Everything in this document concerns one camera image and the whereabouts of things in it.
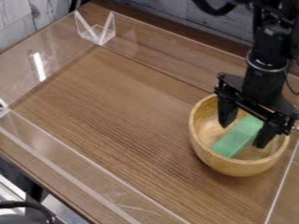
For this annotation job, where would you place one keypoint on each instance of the clear acrylic corner bracket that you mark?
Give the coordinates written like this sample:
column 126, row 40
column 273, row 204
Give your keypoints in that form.
column 99, row 34

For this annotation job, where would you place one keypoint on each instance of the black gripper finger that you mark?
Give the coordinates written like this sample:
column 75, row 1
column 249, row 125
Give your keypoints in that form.
column 227, row 111
column 267, row 133

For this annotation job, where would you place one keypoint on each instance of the clear acrylic tray wall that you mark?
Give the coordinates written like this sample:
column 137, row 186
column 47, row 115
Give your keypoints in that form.
column 90, row 188

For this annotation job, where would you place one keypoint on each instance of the brown wooden bowl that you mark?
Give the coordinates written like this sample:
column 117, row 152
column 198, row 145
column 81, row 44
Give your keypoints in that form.
column 206, row 132

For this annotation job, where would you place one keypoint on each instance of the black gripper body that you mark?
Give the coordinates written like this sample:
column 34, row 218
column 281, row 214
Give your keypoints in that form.
column 258, row 91

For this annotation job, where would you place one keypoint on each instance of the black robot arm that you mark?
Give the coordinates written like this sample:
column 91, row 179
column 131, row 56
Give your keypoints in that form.
column 275, row 27

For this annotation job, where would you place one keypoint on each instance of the green rectangular block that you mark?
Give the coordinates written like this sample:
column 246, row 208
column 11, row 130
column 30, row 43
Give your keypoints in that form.
column 239, row 137

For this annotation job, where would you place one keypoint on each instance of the black metal table frame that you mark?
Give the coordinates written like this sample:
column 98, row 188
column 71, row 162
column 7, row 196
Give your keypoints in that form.
column 38, row 214

